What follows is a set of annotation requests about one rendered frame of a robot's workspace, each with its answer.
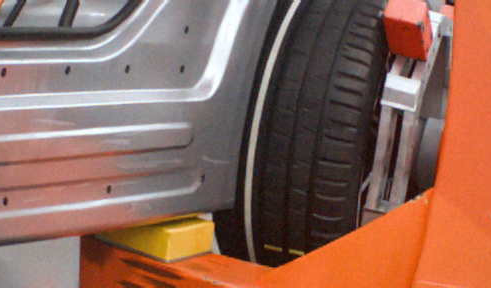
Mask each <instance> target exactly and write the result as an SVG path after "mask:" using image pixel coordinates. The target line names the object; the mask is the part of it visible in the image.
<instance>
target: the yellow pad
mask: <svg viewBox="0 0 491 288"><path fill-rule="evenodd" d="M213 226H214V223H213V222H212V221H209V220H205V219H201V218H197V217H190V218H187V217H185V218H181V219H176V220H171V221H167V222H162V223H160V222H158V223H154V224H150V225H145V226H142V225H141V226H137V227H133V228H124V229H120V230H112V231H108V232H100V233H97V234H95V233H94V236H95V238H98V239H100V240H102V241H104V242H107V243H111V244H113V245H117V247H120V248H123V249H126V250H130V251H133V252H135V253H136V254H139V255H143V256H146V257H150V258H153V259H156V260H157V261H160V262H163V263H172V262H179V261H182V260H185V259H192V258H195V257H199V256H202V255H205V254H211V253H212V249H211V245H212V239H213V234H212V232H213Z"/></svg>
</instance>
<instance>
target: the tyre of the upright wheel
mask: <svg viewBox="0 0 491 288"><path fill-rule="evenodd" d="M294 1H295V0H278V1H277V3H276V5H275V8H274V10H273V13H272V15H273V16H272V18H271V21H270V24H269V28H268V30H267V33H266V37H265V40H264V44H263V47H262V51H261V55H260V58H259V62H258V66H257V70H256V74H255V78H254V83H252V87H251V92H250V98H249V102H248V107H247V114H246V119H245V125H244V131H243V138H242V145H241V152H240V160H239V169H237V180H236V192H235V200H234V204H233V207H232V209H231V208H230V209H227V210H223V211H218V212H213V213H211V215H212V222H213V223H214V226H213V231H215V237H216V241H217V245H218V249H219V252H220V255H222V256H226V257H229V258H234V259H238V260H241V261H245V262H251V261H250V256H249V251H248V245H247V238H246V228H245V182H246V168H247V158H248V148H249V141H250V134H251V128H253V121H254V116H255V111H256V105H257V101H258V97H259V91H260V87H261V84H262V80H263V76H264V73H265V69H266V66H267V63H268V60H269V57H270V54H271V51H272V48H273V45H274V42H275V40H276V37H277V35H278V33H279V31H280V28H281V26H282V24H283V21H284V20H285V18H286V16H287V14H288V11H289V9H290V7H291V5H292V4H293V2H294ZM388 1H389V0H301V1H300V2H299V4H298V6H297V7H296V9H295V11H294V14H293V16H292V18H291V20H290V22H289V24H288V26H287V29H286V31H285V34H284V35H283V37H282V40H281V42H280V45H279V48H278V51H277V54H276V56H277V57H275V58H276V60H275V63H274V66H273V69H271V70H272V73H270V74H271V76H269V79H270V80H268V84H267V88H266V91H265V96H264V101H263V105H262V111H261V116H260V121H259V127H258V134H257V141H256V147H255V156H254V167H253V176H251V200H250V211H251V213H250V214H251V218H250V219H251V233H252V244H253V250H254V256H255V261H256V263H257V264H260V265H263V266H268V267H272V268H275V269H276V268H278V267H280V266H283V265H285V264H287V263H289V262H291V261H294V260H296V259H298V258H300V257H302V256H305V255H307V254H308V253H309V252H312V251H314V250H317V249H319V248H321V247H323V246H325V245H328V244H330V243H332V242H334V241H336V240H339V239H340V238H341V237H343V236H344V235H346V234H349V233H351V232H353V231H354V225H355V208H356V204H357V194H358V184H359V176H360V168H361V162H362V157H363V149H364V144H365V139H366V134H367V130H368V125H369V120H370V116H371V108H372V104H373V101H374V97H375V95H374V94H375V91H376V88H377V85H378V79H379V76H380V74H381V72H380V71H381V68H382V66H383V64H384V63H383V61H384V59H385V57H386V53H387V51H388V42H387V36H386V34H385V26H384V22H383V18H382V15H383V12H384V10H385V7H386V5H387V3H388Z"/></svg>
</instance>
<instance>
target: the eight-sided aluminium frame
mask: <svg viewBox="0 0 491 288"><path fill-rule="evenodd" d="M429 12H430V20H431V27H432V31H433V42H432V45H431V47H430V48H431V50H430V51H429V55H428V57H427V61H426V62H423V61H420V60H418V62H417V64H416V67H415V69H414V73H413V75H412V77H411V78H412V79H407V76H408V74H409V71H410V68H411V64H412V62H413V61H414V60H413V59H410V58H409V57H405V56H400V55H397V56H396V58H395V60H394V61H395V62H394V64H393V65H392V69H391V71H390V73H389V74H388V75H387V77H386V80H385V82H386V83H385V87H384V90H383V96H382V100H381V103H380V104H381V106H382V109H381V120H380V126H379V132H378V137H377V143H376V149H375V159H374V165H373V169H372V173H371V178H370V183H369V189H368V195H367V200H366V204H365V206H364V207H363V215H362V220H361V228H362V227H363V226H364V225H366V224H368V223H369V222H372V221H374V220H376V219H378V218H380V217H382V216H384V215H385V214H386V213H388V212H390V211H392V210H394V209H396V208H397V207H399V206H402V205H404V202H405V197H406V191H407V186H408V180H409V175H410V170H411V165H412V159H413V154H414V143H415V138H416V132H417V127H418V126H417V122H418V118H419V115H420V108H421V104H422V99H423V95H424V90H425V89H426V85H427V82H428V78H429V77H430V72H431V70H432V67H433V63H434V61H435V57H436V53H437V51H438V48H439V44H440V40H441V39H442V38H441V37H442V36H443V37H448V35H449V36H450V37H453V25H454V23H453V21H452V20H451V19H449V18H447V17H446V16H445V15H442V14H439V13H436V12H431V11H429ZM397 115H402V116H403V121H402V122H403V126H402V132H401V137H400V143H399V148H398V159H397V165H396V170H395V176H394V181H393V186H392V189H391V193H390V198H389V202H387V201H383V194H384V189H385V186H386V183H387V178H388V172H389V167H390V161H391V154H392V145H393V139H394V133H395V128H396V122H397V121H396V117H397Z"/></svg>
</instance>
